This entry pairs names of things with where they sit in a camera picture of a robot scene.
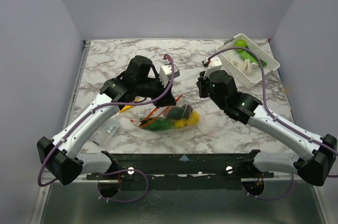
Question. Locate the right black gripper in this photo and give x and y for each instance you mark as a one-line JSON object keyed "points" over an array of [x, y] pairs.
{"points": [[201, 88]]}

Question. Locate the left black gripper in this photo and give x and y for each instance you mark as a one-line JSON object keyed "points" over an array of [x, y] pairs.
{"points": [[168, 95]]}

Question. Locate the yellow round lemon toy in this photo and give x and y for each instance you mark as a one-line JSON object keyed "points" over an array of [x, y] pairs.
{"points": [[193, 119]]}

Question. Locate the clear zip bag orange zipper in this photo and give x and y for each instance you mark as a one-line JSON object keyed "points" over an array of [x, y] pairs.
{"points": [[158, 112]]}

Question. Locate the white green bok choy toy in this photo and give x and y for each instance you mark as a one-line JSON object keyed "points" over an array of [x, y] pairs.
{"points": [[157, 124]]}

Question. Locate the dark green avocado toy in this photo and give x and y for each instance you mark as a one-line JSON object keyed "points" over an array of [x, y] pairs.
{"points": [[175, 113]]}

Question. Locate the yellow corn toy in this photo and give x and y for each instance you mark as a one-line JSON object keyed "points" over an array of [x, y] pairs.
{"points": [[180, 123]]}

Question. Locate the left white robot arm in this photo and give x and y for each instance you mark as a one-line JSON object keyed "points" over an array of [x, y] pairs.
{"points": [[59, 155]]}

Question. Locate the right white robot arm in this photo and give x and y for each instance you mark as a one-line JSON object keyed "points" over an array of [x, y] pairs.
{"points": [[313, 155]]}

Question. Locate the white perforated plastic basket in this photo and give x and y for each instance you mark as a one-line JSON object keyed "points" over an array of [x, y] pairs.
{"points": [[227, 58]]}

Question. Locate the white dumpling toy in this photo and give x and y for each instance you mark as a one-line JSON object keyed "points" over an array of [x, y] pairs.
{"points": [[246, 67]]}

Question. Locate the green leafy vegetable toy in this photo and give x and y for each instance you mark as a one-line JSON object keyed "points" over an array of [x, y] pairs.
{"points": [[247, 56]]}

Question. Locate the green cabbage toy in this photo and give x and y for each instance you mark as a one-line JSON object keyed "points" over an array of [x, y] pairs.
{"points": [[240, 43]]}

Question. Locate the clear plastic screw box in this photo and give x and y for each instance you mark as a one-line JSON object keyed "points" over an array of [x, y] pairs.
{"points": [[105, 132]]}

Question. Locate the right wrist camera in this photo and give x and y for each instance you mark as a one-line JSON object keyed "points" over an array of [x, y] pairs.
{"points": [[212, 65]]}

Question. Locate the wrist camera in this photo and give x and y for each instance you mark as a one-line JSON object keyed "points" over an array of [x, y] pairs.
{"points": [[165, 73], [212, 65]]}

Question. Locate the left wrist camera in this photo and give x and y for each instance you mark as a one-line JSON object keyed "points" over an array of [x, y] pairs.
{"points": [[165, 73]]}

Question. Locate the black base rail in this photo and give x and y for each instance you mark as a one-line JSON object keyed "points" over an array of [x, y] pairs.
{"points": [[182, 171]]}

